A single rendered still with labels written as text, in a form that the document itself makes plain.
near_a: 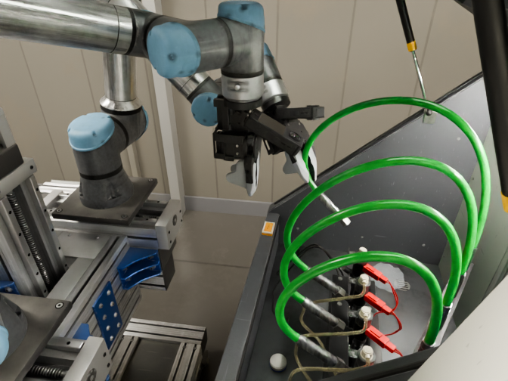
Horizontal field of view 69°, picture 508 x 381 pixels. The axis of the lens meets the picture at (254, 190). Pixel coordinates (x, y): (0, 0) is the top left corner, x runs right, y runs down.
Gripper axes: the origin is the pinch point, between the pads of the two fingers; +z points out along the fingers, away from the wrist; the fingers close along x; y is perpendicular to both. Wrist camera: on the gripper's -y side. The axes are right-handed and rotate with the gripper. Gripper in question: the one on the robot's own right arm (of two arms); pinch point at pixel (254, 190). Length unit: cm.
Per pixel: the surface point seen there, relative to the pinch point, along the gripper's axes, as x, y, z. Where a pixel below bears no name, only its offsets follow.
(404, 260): 25.8, -25.1, -9.1
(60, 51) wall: -145, 153, 10
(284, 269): 17.9, -9.2, 3.5
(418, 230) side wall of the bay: -30, -43, 27
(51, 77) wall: -144, 165, 26
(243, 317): 10.9, 0.0, 27.1
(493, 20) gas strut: 35, -23, -38
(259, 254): -10.0, 0.6, 27.1
